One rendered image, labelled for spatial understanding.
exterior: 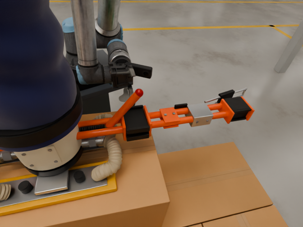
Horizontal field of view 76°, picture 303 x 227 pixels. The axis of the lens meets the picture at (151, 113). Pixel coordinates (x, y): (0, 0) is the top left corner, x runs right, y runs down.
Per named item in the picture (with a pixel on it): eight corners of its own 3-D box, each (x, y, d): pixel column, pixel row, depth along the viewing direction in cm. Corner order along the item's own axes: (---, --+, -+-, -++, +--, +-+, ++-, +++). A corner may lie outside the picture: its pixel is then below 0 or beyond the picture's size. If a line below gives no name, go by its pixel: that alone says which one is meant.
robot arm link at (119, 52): (130, 67, 89) (129, 47, 82) (131, 73, 86) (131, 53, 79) (110, 68, 87) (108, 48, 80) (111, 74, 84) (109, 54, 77)
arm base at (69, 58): (61, 58, 129) (58, 44, 122) (89, 54, 138) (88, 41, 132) (70, 72, 118) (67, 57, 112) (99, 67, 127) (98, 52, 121)
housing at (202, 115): (191, 128, 63) (194, 118, 60) (183, 113, 67) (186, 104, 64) (210, 125, 64) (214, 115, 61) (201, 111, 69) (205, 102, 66)
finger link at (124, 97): (120, 111, 76) (117, 88, 77) (135, 109, 77) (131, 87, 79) (120, 110, 73) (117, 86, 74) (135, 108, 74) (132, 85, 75)
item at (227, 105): (227, 124, 65) (232, 113, 61) (217, 109, 70) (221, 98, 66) (248, 120, 67) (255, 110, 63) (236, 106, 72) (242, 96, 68)
